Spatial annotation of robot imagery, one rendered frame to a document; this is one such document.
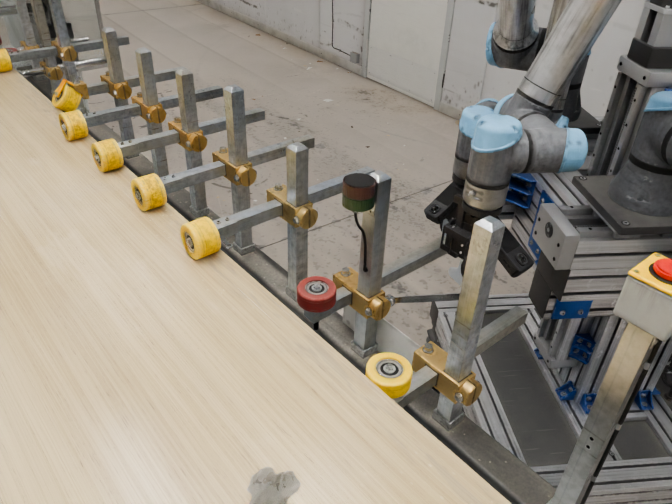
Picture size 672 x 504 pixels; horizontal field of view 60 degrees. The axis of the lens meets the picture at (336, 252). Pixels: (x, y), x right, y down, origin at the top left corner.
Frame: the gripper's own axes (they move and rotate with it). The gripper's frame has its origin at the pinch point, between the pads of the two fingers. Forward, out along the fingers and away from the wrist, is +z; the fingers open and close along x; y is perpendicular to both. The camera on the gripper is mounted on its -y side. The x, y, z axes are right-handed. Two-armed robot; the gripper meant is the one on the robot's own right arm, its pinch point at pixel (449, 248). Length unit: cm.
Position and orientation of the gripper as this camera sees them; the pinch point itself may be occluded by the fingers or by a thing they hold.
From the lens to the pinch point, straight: 147.4
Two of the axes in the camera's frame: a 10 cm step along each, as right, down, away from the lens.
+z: -0.3, 8.2, 5.7
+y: 7.7, -3.5, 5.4
